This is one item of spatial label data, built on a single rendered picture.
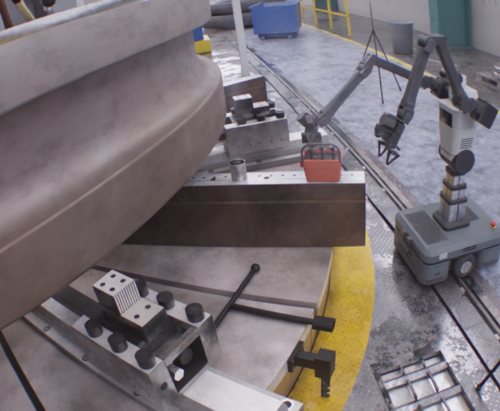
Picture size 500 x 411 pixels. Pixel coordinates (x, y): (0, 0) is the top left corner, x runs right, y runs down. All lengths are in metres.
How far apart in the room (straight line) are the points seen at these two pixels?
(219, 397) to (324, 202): 1.19
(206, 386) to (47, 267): 0.70
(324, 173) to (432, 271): 0.87
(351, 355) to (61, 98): 1.77
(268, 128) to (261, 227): 1.00
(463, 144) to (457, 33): 8.76
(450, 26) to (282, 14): 4.28
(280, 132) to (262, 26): 8.58
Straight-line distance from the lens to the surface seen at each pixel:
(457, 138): 2.50
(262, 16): 11.72
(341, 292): 2.68
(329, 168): 2.27
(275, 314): 2.07
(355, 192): 2.33
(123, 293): 1.57
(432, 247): 2.60
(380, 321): 2.49
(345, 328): 2.46
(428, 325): 2.49
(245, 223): 2.49
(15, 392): 2.18
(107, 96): 1.84
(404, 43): 9.38
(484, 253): 2.84
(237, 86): 4.45
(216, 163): 3.39
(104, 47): 1.64
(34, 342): 2.38
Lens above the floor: 1.74
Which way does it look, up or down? 30 degrees down
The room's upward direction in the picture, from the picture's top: 8 degrees counter-clockwise
